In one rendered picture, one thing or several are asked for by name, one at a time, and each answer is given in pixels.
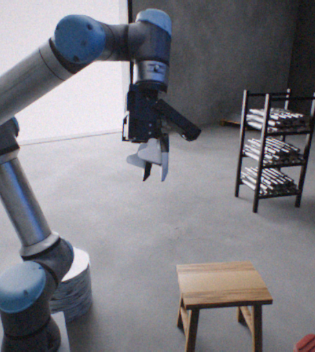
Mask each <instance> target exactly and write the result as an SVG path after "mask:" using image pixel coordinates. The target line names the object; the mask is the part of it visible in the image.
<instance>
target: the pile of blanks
mask: <svg viewBox="0 0 315 352"><path fill-rule="evenodd" d="M92 301H93V294H92V284H91V272H90V263H89V265H88V267H87V269H86V270H85V271H84V272H83V273H82V274H81V275H79V276H77V278H75V279H74V280H71V281H69V282H67V283H60V284H59V286H58V287H57V289H56V290H55V292H54V294H53V295H52V297H51V298H50V302H49V304H50V313H51V315H53V314H57V313H58V312H60V311H62V312H63V315H64V319H65V324H68V323H71V322H73V320H74V321H75V320H77V319H79V318H80V317H82V316H83V314H84V313H85V312H86V311H88V310H89V308H90V307H91V304H92Z"/></svg>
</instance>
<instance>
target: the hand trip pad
mask: <svg viewBox="0 0 315 352"><path fill-rule="evenodd" d="M294 352H315V334H313V333H309V334H306V335H305V336H303V337H302V338H301V339H300V340H299V341H298V342H297V343H296V344H295V345H294Z"/></svg>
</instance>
